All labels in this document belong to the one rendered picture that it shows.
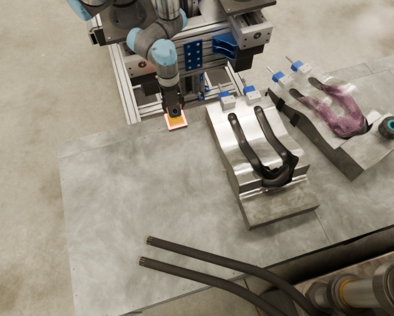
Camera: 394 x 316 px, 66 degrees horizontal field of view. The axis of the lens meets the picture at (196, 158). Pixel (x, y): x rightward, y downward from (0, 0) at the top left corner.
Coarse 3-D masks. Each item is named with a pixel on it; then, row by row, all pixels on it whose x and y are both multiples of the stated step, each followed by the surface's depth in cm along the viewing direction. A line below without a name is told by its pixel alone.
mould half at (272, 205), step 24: (264, 96) 124; (216, 120) 119; (240, 120) 119; (216, 144) 123; (264, 144) 113; (288, 144) 111; (240, 168) 105; (240, 192) 107; (264, 192) 109; (288, 192) 108; (312, 192) 108; (264, 216) 105; (288, 216) 107
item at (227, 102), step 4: (220, 88) 125; (220, 92) 123; (224, 92) 123; (228, 92) 123; (220, 96) 122; (224, 96) 122; (228, 96) 120; (232, 96) 120; (220, 100) 121; (224, 100) 119; (228, 100) 119; (232, 100) 119; (220, 104) 122; (224, 104) 118; (228, 104) 119; (232, 104) 119; (224, 108) 120; (228, 108) 121
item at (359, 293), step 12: (312, 288) 97; (324, 288) 90; (348, 288) 74; (360, 288) 68; (372, 288) 63; (312, 300) 96; (324, 300) 88; (348, 300) 74; (360, 300) 69; (372, 300) 64; (324, 312) 94
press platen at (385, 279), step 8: (384, 264) 60; (392, 264) 57; (376, 272) 59; (384, 272) 57; (392, 272) 56; (376, 280) 58; (384, 280) 56; (392, 280) 55; (376, 288) 58; (384, 288) 55; (392, 288) 55; (376, 296) 58; (384, 296) 55; (392, 296) 54; (384, 304) 56; (392, 304) 54; (392, 312) 55
